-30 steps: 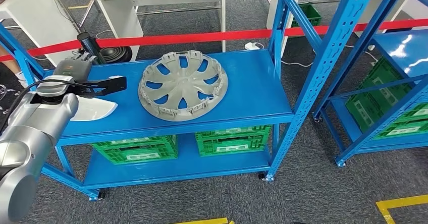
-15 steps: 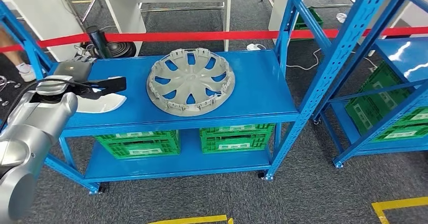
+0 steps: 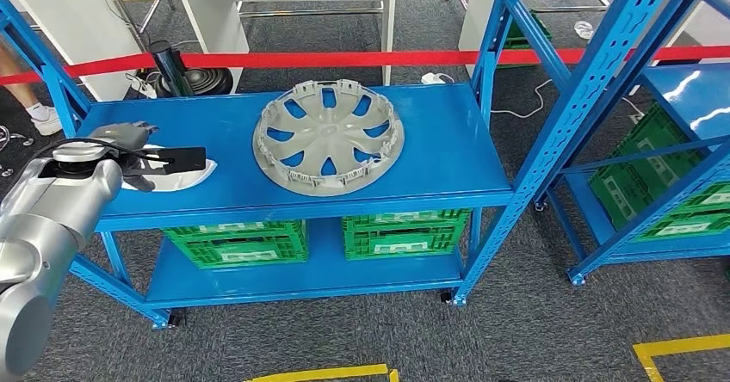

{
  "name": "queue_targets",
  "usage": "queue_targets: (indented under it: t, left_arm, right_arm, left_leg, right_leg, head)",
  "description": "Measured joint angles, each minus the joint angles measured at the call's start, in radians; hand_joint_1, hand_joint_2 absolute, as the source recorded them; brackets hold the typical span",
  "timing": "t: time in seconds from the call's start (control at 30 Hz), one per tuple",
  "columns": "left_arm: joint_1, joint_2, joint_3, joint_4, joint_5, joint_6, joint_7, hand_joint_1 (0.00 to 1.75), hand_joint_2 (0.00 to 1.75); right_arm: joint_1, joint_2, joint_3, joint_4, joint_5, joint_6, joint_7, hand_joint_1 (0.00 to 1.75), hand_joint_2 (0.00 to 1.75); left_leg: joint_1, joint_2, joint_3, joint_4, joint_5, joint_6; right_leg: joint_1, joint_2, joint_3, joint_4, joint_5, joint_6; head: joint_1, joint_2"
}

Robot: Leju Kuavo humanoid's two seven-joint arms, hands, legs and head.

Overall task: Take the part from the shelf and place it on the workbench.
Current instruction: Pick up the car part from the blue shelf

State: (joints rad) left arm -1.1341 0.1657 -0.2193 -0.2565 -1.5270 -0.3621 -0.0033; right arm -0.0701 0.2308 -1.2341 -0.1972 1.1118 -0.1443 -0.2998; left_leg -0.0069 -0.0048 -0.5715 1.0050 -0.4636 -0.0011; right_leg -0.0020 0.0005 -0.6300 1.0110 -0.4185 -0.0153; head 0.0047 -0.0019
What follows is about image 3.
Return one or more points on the white plastic shell part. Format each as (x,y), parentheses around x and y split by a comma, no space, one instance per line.
(188,180)

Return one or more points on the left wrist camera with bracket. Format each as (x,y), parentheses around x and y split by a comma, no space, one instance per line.
(188,160)

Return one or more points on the chrome metal frame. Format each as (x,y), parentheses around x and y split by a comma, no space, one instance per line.
(151,9)

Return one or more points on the black stanchion post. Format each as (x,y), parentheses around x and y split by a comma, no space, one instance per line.
(168,66)

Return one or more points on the white cabinet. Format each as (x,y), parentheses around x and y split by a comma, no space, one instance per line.
(74,32)

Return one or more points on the person's shoe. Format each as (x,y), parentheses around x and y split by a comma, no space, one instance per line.
(48,123)

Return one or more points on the white power adapter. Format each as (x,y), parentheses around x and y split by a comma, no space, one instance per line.
(142,87)

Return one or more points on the white power strip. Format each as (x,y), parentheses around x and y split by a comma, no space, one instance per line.
(430,78)

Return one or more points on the black stanchion base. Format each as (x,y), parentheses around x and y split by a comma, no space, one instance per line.
(211,82)

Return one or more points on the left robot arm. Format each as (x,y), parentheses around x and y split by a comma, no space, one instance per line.
(57,208)

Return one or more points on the grey plastic hubcap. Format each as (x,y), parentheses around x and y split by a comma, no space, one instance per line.
(328,134)

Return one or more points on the green plastic crate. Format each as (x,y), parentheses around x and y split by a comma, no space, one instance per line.
(516,36)
(359,245)
(650,151)
(450,220)
(274,231)
(205,254)
(616,203)

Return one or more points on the blue metal shelf rack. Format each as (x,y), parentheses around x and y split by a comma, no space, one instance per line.
(445,151)
(690,89)

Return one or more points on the chrome chair base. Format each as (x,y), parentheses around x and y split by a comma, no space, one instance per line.
(8,137)

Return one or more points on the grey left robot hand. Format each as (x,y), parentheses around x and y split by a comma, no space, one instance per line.
(122,134)

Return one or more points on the person's leg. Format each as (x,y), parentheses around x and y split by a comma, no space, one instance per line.
(14,83)

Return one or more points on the red barrier tape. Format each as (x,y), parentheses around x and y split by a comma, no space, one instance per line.
(313,59)

